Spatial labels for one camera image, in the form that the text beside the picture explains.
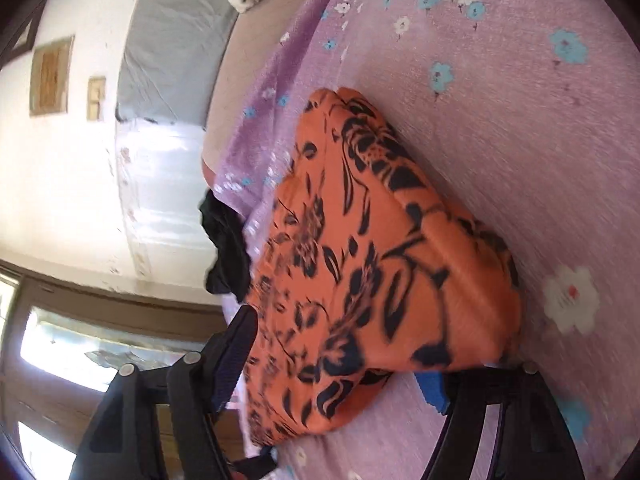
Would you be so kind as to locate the framed wall panel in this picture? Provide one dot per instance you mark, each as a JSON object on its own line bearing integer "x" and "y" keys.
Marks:
{"x": 48, "y": 90}

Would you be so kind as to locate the orange black floral blouse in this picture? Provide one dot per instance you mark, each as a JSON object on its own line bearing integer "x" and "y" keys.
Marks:
{"x": 367, "y": 271}

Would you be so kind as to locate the black crumpled garment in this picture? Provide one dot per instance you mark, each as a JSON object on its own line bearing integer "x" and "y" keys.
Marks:
{"x": 230, "y": 273}

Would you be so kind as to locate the beige wall switch plate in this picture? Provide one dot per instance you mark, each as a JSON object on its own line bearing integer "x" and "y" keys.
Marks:
{"x": 95, "y": 98}

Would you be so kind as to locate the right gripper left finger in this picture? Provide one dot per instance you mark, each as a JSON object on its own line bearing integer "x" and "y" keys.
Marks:
{"x": 123, "y": 440}

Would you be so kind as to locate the wooden stained glass door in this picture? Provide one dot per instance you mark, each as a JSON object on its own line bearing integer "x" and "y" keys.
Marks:
{"x": 61, "y": 346}

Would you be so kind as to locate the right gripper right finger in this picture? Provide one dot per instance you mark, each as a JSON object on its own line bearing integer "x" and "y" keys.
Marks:
{"x": 532, "y": 439}

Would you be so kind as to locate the pink quilted mattress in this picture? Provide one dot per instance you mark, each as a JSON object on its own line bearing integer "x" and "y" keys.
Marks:
{"x": 255, "y": 35}

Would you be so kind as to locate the purple floral bed sheet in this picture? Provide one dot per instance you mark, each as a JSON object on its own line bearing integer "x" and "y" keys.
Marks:
{"x": 528, "y": 112}

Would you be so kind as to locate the grey pillow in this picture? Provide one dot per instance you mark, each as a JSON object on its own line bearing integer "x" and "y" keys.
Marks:
{"x": 171, "y": 60}

